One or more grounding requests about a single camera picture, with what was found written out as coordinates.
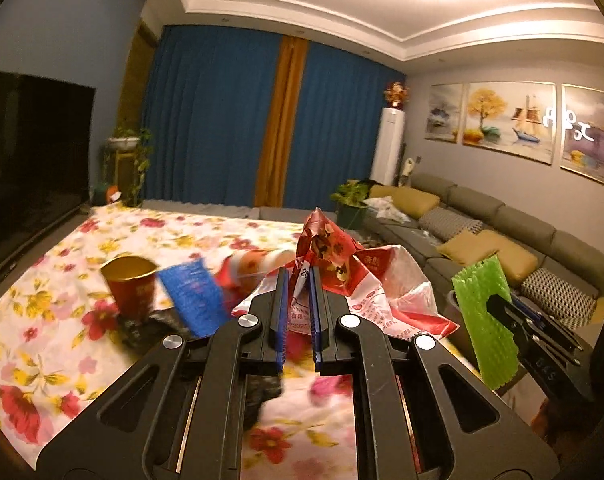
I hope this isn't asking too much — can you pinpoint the yellow cushion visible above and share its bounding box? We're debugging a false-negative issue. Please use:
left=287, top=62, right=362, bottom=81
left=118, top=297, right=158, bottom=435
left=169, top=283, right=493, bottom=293
left=369, top=185, right=441, bottom=220
left=479, top=230, right=538, bottom=288
left=436, top=230, right=497, bottom=268

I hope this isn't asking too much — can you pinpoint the tree and ship painting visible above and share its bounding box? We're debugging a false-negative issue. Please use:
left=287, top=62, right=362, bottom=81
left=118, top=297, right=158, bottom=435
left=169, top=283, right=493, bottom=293
left=462, top=81, right=557, bottom=165

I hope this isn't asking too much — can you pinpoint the white standing air conditioner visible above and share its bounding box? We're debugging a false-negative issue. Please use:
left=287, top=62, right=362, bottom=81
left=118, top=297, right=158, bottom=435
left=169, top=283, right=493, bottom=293
left=370, top=107, right=405, bottom=185

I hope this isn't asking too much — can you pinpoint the grey sectional sofa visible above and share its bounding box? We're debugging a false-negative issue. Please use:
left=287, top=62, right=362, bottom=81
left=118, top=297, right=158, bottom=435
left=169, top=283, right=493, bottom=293
left=365, top=174, right=604, bottom=328

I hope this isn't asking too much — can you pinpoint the orange curtain strip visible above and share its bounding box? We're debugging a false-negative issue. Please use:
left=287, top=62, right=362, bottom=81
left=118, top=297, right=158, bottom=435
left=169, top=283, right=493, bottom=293
left=254, top=36, right=309, bottom=207

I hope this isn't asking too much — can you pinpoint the left landscape painting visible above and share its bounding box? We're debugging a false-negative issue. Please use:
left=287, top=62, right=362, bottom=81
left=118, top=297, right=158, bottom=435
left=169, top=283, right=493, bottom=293
left=424, top=84, right=464, bottom=143

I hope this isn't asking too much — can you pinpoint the green foam net sleeve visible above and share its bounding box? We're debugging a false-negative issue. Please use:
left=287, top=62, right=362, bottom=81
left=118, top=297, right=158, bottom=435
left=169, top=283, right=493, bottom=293
left=451, top=256, right=519, bottom=390

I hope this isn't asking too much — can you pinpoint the potted green plant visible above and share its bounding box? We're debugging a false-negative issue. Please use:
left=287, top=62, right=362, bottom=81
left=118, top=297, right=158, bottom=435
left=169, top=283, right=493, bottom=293
left=330, top=181, right=369, bottom=230

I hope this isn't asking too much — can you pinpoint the red white plastic bag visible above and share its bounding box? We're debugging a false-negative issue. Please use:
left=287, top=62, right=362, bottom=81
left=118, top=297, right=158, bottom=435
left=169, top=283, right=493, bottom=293
left=230, top=208, right=458, bottom=347

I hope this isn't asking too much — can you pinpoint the small red gold cup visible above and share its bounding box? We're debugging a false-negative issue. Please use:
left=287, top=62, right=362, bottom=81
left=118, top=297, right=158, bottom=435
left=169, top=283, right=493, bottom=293
left=100, top=256, right=159, bottom=322

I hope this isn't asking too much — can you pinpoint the floral tablecloth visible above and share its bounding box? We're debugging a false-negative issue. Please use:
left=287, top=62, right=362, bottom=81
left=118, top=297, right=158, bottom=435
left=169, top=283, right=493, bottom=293
left=0, top=205, right=356, bottom=479

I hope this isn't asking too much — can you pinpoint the white red apple cup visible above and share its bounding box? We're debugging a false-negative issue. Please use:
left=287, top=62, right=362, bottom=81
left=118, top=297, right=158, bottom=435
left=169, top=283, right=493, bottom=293
left=215, top=249, right=295, bottom=310

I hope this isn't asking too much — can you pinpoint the patterned cushion far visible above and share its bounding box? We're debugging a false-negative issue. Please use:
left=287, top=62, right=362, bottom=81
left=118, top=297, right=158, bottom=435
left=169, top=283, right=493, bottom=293
left=418, top=207, right=484, bottom=242

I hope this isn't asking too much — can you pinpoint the plant on wooden stand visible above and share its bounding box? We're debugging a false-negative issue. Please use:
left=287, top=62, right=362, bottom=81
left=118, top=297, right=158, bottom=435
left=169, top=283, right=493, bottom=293
left=101, top=126, right=152, bottom=207

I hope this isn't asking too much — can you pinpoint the yellow cushion far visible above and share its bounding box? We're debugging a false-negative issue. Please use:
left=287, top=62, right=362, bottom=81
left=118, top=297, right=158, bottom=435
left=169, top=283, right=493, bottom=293
left=369, top=185, right=441, bottom=220

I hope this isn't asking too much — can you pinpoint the red flower decoration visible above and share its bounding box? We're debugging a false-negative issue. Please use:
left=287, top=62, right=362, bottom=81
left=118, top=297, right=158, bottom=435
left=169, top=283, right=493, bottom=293
left=383, top=81, right=410, bottom=110

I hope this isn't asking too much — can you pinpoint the blue foam net sleeve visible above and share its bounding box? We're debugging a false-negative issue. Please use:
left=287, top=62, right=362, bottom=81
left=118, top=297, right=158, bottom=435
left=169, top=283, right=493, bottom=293
left=157, top=259, right=230, bottom=338

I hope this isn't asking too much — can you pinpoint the patterned cushion near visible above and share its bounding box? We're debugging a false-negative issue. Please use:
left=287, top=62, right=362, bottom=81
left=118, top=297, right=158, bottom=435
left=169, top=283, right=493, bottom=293
left=520, top=268, right=596, bottom=328

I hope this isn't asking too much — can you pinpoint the blue curtain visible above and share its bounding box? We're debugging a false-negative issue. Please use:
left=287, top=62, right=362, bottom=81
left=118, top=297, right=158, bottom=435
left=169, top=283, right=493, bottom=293
left=142, top=25, right=404, bottom=209

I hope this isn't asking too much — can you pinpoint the yellow cushion back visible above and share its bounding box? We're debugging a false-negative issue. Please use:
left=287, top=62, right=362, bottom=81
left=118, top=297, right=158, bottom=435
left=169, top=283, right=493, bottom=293
left=479, top=230, right=538, bottom=288

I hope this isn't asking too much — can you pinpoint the patterned cushion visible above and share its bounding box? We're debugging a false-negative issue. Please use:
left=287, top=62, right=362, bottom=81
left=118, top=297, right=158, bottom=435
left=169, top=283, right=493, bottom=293
left=418, top=207, right=484, bottom=242
left=520, top=268, right=596, bottom=328

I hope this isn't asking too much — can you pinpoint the black television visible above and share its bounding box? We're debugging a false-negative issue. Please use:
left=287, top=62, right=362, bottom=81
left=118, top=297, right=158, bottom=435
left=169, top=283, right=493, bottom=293
left=0, top=72, right=96, bottom=271

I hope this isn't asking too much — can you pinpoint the right purple painting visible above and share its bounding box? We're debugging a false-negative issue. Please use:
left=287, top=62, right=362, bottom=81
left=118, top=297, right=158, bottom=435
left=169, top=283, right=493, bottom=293
left=560, top=84, right=604, bottom=185

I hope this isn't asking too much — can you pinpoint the white cloth on sofa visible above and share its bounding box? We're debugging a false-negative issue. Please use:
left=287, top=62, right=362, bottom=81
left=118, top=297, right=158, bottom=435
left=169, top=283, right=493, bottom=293
left=364, top=196, right=410, bottom=223

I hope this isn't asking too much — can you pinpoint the yellow cushion front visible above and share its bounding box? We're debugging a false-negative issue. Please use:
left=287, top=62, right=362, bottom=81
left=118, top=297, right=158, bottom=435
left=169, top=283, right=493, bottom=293
left=436, top=230, right=497, bottom=268

